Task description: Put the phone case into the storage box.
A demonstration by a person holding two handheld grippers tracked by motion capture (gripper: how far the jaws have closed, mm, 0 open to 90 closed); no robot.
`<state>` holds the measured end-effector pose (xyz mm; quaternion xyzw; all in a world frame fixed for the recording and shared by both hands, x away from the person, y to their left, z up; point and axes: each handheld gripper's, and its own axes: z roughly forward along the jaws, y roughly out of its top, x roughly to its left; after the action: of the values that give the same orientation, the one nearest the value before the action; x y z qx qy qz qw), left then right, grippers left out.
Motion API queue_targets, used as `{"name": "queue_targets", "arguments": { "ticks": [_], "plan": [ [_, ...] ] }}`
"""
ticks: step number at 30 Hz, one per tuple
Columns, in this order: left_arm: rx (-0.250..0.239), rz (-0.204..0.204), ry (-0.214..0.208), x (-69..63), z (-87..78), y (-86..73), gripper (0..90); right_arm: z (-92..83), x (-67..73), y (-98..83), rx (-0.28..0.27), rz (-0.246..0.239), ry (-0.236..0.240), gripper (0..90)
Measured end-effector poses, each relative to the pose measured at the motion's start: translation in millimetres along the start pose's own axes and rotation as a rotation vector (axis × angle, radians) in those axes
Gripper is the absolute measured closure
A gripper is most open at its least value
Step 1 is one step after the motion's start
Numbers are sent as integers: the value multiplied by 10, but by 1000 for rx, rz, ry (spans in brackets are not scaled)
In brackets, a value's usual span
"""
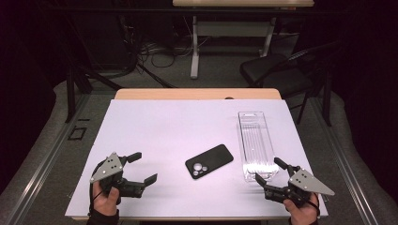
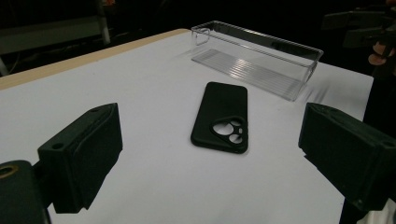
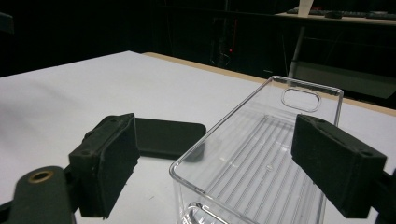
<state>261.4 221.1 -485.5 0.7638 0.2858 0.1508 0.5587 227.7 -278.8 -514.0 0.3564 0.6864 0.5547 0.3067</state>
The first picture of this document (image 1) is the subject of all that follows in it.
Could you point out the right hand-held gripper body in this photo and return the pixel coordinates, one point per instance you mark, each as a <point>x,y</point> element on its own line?
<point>303,182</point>

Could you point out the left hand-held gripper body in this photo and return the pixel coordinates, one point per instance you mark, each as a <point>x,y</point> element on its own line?
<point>108,168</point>

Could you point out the clear plastic box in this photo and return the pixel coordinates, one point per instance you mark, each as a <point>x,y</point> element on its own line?
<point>256,143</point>

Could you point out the person's right hand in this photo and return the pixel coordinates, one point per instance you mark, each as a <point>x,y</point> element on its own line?
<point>305,214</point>

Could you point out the person's left hand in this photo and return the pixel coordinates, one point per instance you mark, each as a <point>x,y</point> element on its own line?
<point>106,203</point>

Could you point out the white table sheet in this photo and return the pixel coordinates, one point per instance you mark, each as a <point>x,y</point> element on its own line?
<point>175,125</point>

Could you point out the wooden table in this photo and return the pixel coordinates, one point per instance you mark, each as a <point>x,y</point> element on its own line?
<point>187,93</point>

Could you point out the black metal stand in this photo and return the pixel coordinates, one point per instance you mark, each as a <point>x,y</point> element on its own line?
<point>70,93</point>

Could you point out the black folding chair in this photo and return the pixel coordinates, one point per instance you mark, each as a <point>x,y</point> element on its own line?
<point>275,72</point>

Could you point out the white-legged desk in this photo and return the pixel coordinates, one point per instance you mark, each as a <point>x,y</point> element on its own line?
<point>195,47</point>

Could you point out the black horizontal bar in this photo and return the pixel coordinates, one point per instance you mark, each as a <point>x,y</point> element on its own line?
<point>156,11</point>

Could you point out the black metal post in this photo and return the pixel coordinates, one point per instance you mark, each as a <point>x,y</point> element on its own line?
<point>327,100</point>

